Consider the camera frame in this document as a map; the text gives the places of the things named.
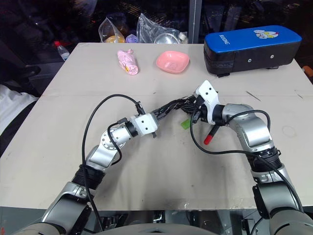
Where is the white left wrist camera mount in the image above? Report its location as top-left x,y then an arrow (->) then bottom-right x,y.
129,113 -> 159,136

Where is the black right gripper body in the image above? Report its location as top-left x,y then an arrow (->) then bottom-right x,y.
191,94 -> 210,123

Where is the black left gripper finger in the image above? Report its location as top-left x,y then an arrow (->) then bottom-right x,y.
164,98 -> 189,113
161,105 -> 184,120

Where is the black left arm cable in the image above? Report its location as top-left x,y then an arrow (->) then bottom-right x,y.
81,94 -> 144,233

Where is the red capped water bottle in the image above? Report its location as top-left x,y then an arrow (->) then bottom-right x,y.
54,41 -> 71,62

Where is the clear bag with orange contents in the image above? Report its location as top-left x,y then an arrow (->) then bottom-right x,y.
98,15 -> 130,44

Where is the grey rounded robot torso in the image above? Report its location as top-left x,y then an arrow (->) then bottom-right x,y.
91,222 -> 222,235

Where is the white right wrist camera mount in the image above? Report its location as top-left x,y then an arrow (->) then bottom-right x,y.
195,80 -> 220,123

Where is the pink plastic bowl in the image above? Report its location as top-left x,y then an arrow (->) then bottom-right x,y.
156,50 -> 191,75

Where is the pink crumpled soft toy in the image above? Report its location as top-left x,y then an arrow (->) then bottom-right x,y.
117,48 -> 140,76

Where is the blue and black case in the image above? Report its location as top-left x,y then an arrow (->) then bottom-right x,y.
203,25 -> 302,78

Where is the white cloth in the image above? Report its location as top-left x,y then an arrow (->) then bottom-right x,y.
0,84 -> 39,134

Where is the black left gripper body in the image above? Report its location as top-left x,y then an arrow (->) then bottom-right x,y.
149,107 -> 170,122

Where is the steel bowl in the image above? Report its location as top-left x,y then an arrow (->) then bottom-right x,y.
154,33 -> 180,45

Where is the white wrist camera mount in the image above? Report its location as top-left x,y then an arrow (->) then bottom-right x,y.
195,80 -> 220,123
129,113 -> 159,136

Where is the clear bag with steel bowl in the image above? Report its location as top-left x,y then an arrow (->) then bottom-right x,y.
136,13 -> 188,45

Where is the red capped black marker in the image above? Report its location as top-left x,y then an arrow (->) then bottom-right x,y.
203,124 -> 219,145

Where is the grey upright pole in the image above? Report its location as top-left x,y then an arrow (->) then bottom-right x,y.
189,0 -> 201,45

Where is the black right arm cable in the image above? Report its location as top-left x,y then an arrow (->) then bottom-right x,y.
190,107 -> 305,213

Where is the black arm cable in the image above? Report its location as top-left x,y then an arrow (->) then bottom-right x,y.
81,94 -> 144,233
190,107 -> 305,213

